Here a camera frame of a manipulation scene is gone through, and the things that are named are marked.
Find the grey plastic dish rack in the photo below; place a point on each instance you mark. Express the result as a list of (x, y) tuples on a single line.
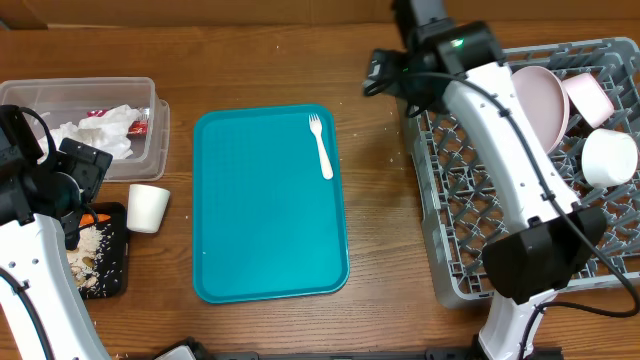
[(461, 212)]

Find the white paper cup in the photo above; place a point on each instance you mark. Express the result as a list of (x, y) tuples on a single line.
[(146, 207)]

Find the black food waste tray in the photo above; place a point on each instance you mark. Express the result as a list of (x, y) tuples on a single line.
[(113, 267)]

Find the pile of white rice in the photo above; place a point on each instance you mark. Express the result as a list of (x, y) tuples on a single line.
[(92, 242)]

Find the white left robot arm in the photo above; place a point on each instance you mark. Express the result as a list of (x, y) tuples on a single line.
[(44, 194)]

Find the white plastic fork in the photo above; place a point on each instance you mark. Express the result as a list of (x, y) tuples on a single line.
[(315, 125)]

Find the red snack wrapper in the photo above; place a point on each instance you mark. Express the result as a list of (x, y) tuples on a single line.
[(138, 127)]

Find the white napkin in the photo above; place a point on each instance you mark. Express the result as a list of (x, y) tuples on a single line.
[(108, 132)]

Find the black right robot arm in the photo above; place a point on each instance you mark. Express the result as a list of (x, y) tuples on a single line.
[(462, 71)]

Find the clear plastic waste bin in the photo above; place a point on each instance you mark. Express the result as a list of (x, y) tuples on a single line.
[(64, 101)]

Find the pink bowl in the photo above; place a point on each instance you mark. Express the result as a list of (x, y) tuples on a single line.
[(589, 99)]

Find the white bowl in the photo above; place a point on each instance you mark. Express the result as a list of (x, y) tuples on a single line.
[(609, 158)]

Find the pile of peanuts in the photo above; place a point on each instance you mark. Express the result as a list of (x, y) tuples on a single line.
[(82, 269)]

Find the teal plastic serving tray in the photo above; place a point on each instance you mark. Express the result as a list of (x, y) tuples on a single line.
[(266, 224)]

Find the large pink plate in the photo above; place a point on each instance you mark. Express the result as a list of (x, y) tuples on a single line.
[(545, 103)]

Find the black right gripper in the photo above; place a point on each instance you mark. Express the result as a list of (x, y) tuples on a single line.
[(403, 68)]

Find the orange carrot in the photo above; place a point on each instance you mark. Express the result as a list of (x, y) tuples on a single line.
[(88, 219)]

